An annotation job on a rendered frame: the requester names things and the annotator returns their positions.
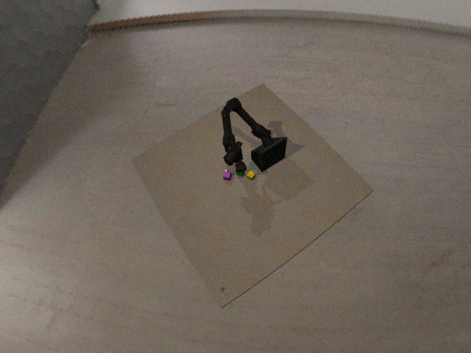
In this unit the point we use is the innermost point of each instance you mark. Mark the purple block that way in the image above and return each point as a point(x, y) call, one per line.
point(227, 175)

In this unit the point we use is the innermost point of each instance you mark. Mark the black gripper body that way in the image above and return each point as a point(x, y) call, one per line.
point(241, 165)

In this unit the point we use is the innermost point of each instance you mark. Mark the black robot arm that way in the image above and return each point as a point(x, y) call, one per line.
point(229, 139)

